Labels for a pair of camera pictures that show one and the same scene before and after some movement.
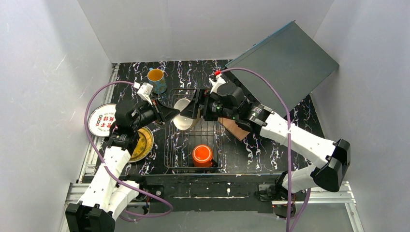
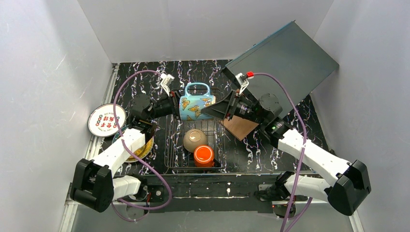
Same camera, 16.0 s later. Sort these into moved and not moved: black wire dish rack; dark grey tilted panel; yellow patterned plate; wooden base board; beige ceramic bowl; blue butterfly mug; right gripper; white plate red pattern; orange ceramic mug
Moved: right gripper; beige ceramic bowl; blue butterfly mug
Not moved: orange ceramic mug; black wire dish rack; wooden base board; dark grey tilted panel; white plate red pattern; yellow patterned plate
